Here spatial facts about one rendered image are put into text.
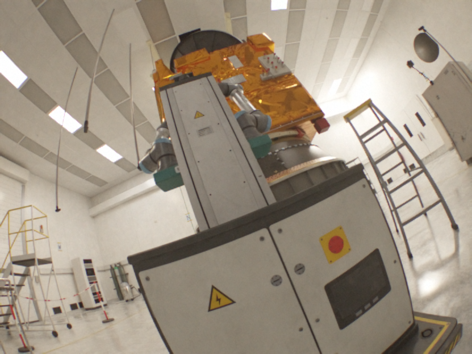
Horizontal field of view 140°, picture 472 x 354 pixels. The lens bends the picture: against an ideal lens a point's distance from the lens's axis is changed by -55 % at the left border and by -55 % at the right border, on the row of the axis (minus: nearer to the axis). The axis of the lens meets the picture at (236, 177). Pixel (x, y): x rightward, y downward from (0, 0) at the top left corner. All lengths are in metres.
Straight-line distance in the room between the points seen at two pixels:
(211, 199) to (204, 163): 0.17
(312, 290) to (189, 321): 0.23
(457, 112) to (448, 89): 0.39
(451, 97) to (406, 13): 5.23
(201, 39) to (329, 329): 4.02
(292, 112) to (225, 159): 1.63
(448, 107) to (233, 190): 3.76
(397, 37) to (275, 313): 8.84
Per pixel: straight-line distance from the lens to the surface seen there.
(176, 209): 8.02
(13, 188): 8.18
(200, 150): 0.91
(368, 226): 0.46
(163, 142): 1.13
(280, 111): 2.37
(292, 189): 1.67
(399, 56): 8.92
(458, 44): 7.93
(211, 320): 0.38
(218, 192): 0.82
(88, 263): 8.33
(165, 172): 1.01
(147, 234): 8.50
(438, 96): 4.02
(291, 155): 1.94
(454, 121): 4.00
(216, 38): 3.91
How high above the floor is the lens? 0.79
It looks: 19 degrees up
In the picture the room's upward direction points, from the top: 23 degrees counter-clockwise
